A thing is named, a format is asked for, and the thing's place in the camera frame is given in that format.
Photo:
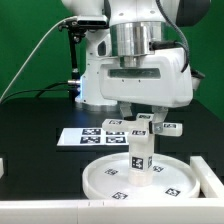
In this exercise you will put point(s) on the white L-shaped corner fence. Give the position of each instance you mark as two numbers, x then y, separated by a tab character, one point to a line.
206	210

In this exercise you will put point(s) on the white cross-shaped table base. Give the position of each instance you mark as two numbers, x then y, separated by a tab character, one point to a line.
143	122

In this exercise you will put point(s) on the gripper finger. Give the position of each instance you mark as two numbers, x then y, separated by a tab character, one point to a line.
125	110
159	115

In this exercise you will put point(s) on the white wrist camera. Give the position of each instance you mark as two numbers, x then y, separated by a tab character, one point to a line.
197	77

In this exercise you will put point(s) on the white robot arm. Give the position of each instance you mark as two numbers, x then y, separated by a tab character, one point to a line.
128	58

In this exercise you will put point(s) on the white round table top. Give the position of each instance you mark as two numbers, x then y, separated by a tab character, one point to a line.
110	177

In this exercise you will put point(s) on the white block at left edge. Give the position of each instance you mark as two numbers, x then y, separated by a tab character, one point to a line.
1	168

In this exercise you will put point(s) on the black camera on stand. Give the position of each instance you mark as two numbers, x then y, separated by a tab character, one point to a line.
77	26

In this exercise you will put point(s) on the white marker sheet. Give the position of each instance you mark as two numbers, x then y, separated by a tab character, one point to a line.
90	137

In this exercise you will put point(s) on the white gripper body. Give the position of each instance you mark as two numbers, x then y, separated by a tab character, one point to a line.
157	81

